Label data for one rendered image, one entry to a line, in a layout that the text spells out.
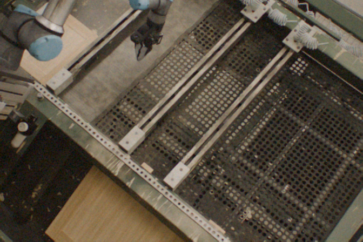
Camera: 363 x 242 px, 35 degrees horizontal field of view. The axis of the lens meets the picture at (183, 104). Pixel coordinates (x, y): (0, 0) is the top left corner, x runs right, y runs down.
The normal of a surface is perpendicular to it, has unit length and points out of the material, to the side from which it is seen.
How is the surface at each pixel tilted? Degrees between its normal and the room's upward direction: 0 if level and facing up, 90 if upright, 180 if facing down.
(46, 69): 58
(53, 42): 98
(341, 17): 90
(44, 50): 97
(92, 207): 90
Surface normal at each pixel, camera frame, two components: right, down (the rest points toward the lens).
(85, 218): -0.25, -0.04
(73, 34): 0.10, -0.46
